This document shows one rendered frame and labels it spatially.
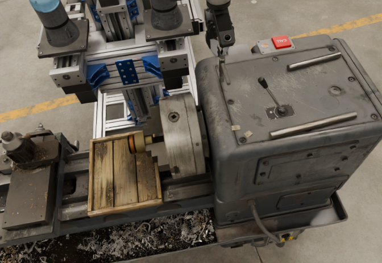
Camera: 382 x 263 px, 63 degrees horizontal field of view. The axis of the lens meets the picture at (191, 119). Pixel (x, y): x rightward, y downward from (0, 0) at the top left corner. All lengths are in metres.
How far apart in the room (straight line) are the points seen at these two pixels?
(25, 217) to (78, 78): 0.63
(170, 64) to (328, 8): 2.54
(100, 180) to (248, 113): 0.71
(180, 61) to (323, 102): 0.67
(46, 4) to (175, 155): 0.83
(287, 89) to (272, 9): 2.53
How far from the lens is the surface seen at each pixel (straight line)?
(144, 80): 1.72
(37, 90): 3.21
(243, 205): 1.42
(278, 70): 1.18
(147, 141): 1.17
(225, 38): 0.93
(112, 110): 2.48
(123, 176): 1.38
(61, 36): 1.55
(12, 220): 1.40
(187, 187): 1.33
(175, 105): 1.09
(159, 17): 1.48
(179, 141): 1.04
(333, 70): 1.22
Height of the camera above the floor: 2.09
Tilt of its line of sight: 55 degrees down
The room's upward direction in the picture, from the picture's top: 7 degrees counter-clockwise
